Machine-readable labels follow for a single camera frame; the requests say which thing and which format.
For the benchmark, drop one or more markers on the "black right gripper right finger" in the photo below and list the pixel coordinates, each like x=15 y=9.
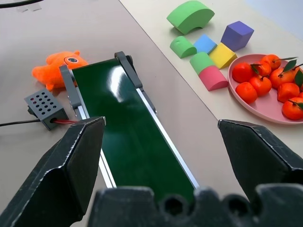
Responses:
x=258 y=153

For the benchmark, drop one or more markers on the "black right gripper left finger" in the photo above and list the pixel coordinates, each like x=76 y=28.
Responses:
x=59 y=165

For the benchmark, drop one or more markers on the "green conveyor belt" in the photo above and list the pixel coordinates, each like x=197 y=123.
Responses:
x=129 y=123

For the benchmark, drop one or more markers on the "pink plate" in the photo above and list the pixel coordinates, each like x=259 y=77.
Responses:
x=262 y=104

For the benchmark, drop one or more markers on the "orange tangerine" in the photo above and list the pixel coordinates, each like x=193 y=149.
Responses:
x=242 y=72
x=246 y=92
x=262 y=68
x=261 y=85
x=272 y=61
x=293 y=108
x=288 y=92
x=281 y=78

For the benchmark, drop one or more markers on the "grey perforated control box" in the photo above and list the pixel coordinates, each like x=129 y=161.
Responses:
x=45 y=108

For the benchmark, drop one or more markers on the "pink foam half cylinder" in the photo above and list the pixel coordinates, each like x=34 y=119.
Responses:
x=212 y=78

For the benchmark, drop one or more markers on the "orange plush fish toy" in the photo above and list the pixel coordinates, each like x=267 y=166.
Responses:
x=55 y=69

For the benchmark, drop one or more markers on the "yellow foam cube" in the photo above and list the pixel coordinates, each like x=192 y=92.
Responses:
x=222 y=55

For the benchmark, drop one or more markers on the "green foam half cylinder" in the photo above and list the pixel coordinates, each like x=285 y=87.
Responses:
x=201 y=62
x=182 y=47

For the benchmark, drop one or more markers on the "beige table mat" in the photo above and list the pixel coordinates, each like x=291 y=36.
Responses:
x=260 y=35

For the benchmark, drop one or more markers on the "purple foam cube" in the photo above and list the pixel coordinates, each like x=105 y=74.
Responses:
x=236 y=35

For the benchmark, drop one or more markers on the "blue foam block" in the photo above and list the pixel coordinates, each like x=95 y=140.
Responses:
x=204 y=43

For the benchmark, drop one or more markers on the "green foam arch block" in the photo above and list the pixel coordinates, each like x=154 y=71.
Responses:
x=189 y=16

